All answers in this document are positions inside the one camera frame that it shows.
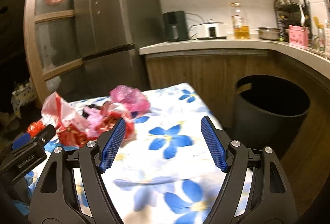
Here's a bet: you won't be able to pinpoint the steel pot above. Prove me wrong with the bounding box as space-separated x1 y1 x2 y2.
257 27 281 41

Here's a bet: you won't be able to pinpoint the black dish rack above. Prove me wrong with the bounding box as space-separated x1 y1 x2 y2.
273 0 313 42

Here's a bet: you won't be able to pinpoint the crumpled red plastic bag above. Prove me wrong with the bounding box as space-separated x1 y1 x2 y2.
27 120 45 138

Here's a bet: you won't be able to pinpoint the black air fryer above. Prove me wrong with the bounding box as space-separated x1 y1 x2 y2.
162 10 189 42

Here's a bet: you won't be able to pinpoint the pink utensil holder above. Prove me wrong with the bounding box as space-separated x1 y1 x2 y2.
288 25 309 47

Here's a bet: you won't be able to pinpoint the white rice cooker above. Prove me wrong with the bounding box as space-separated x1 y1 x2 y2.
196 20 227 39

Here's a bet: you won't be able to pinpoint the red white plastic bag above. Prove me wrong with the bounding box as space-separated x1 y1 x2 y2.
41 92 135 147

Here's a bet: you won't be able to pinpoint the grey steel refrigerator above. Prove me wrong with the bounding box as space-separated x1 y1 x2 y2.
74 0 165 97

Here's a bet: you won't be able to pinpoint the cooking oil bottle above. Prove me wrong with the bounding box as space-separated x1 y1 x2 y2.
230 2 250 39

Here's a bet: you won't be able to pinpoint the wooden glass sliding door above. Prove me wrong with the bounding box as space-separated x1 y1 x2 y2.
24 0 90 102

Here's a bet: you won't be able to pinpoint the black round trash bin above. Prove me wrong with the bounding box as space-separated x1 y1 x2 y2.
231 75 310 159

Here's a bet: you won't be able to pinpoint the small black plastic bag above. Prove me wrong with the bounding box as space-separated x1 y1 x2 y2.
82 101 110 119

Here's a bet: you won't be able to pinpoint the purple rubber glove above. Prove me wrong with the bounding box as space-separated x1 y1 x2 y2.
86 116 103 137

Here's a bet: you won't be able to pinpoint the pink plastic bag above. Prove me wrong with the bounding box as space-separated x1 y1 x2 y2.
110 85 151 112

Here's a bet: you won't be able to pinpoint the floral white blue tablecloth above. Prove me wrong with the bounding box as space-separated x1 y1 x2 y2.
24 81 255 224

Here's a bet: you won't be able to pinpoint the polka dot covered table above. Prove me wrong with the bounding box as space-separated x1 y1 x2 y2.
11 78 38 119

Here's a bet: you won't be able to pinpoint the wooden lower cabinets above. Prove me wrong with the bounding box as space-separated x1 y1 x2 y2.
144 50 330 137

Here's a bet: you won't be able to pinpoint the white kitchen countertop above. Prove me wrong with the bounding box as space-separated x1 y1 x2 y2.
139 39 329 77

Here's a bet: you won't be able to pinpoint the blue rubber glove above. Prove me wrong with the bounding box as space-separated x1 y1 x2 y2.
44 139 78 153

